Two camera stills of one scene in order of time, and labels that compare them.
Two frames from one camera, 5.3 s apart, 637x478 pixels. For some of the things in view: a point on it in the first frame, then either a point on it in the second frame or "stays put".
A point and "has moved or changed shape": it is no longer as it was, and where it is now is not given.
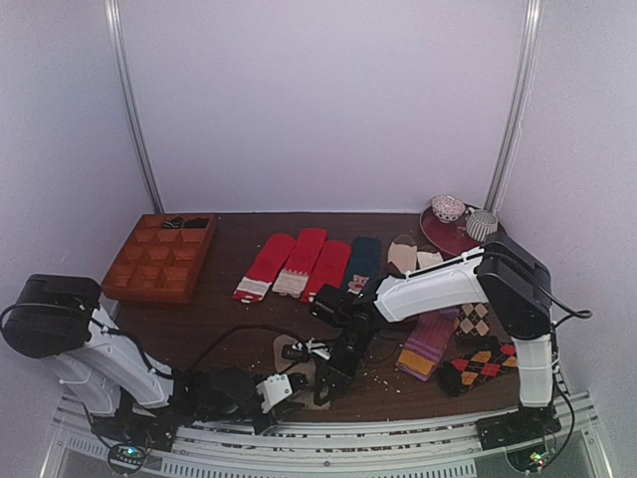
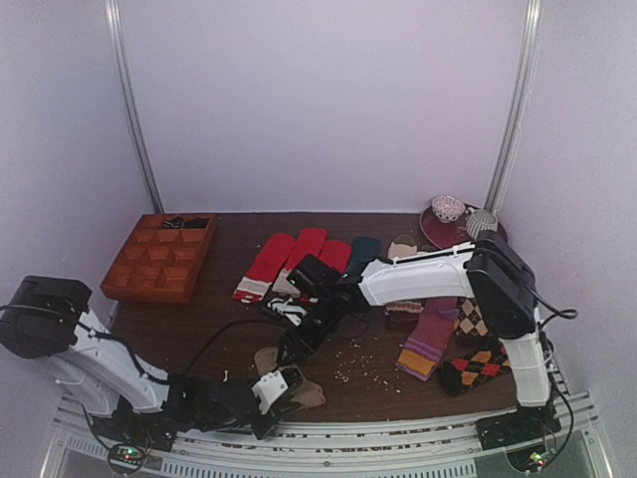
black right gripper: x=333 y=371 -> x=295 y=344
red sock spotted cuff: x=329 y=269 stays put
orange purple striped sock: x=426 y=342 stays put
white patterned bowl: x=447 y=208 stays put
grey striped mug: x=481 y=224 stays put
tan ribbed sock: x=306 y=398 has moved or changed shape
